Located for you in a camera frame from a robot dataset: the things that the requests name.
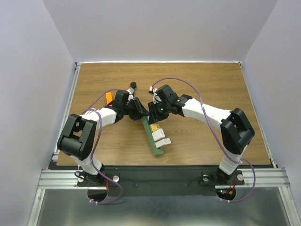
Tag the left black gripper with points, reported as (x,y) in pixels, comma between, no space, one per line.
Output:
(139,109)

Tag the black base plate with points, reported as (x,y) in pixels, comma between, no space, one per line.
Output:
(130,181)

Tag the orange power strip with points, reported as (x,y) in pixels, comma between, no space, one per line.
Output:
(109,97)

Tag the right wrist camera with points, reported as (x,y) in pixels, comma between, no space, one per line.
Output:
(155,97)

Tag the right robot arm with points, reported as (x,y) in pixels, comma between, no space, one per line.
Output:
(236,130)

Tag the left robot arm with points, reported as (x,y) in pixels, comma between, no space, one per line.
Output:
(81,134)

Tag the yellow usb charger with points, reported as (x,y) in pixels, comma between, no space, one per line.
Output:
(154,127)

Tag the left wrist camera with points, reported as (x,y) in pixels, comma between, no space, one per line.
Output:
(131,91)

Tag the white charger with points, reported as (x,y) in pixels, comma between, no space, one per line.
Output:
(163,142)
(158,135)

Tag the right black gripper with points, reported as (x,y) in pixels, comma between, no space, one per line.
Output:
(154,116)

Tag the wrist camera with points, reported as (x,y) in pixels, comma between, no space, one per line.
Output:
(131,91)
(155,97)

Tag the aluminium frame rail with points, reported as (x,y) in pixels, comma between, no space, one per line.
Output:
(259,202)

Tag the green power strip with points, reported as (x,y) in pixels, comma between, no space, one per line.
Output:
(156,151)

